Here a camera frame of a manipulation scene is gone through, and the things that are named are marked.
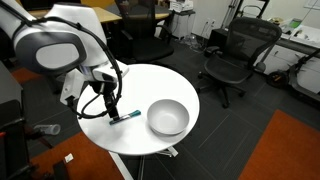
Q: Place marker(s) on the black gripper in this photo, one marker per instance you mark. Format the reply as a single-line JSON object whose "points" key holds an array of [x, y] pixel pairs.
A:
{"points": [[105, 88]]}

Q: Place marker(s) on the teal capped white marker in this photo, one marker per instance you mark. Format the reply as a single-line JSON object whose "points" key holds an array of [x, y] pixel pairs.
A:
{"points": [[130, 115]]}

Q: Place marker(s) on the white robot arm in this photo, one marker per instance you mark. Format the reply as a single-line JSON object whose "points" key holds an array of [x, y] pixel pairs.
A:
{"points": [[56, 55]]}

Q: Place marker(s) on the white round bowl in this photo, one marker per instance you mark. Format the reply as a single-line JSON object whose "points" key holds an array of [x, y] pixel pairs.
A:
{"points": [[168, 117]]}

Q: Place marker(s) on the white metal table base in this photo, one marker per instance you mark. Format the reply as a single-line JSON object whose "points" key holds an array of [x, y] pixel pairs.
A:
{"points": [[117, 163]]}

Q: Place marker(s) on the small white card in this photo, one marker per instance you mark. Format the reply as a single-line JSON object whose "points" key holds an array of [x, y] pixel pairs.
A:
{"points": [[69, 158]]}

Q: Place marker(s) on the black padded office chair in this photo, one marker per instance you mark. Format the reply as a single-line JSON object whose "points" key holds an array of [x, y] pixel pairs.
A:
{"points": [[146, 48]]}

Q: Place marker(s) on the light wooden desk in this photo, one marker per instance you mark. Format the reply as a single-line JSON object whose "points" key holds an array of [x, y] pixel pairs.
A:
{"points": [[161, 15], [105, 15]]}

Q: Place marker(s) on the small white cabinet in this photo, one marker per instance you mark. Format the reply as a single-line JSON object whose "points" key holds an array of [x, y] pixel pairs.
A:
{"points": [[182, 26]]}

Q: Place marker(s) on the black mesh office chair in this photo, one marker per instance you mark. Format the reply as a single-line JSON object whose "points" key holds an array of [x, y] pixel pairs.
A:
{"points": [[226, 68]]}

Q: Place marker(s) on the white printer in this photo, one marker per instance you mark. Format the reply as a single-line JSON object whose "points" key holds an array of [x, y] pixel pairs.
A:
{"points": [[181, 5]]}

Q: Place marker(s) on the black computer monitor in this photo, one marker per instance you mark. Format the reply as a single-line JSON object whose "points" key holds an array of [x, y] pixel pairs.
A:
{"points": [[33, 3]]}

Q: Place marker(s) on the black electric scooter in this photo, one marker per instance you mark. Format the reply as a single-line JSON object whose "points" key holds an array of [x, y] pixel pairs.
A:
{"points": [[277, 79]]}

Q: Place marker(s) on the long white cabinet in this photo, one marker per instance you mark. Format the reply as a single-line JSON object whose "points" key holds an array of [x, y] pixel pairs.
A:
{"points": [[308, 71]]}

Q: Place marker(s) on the black upright post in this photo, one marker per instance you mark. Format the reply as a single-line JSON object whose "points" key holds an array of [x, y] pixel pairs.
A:
{"points": [[60, 171]]}

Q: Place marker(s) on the black robot mount table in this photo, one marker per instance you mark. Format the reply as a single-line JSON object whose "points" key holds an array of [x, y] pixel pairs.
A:
{"points": [[11, 146]]}

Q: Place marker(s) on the black box by wall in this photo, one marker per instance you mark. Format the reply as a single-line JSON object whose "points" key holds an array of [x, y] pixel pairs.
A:
{"points": [[218, 38]]}

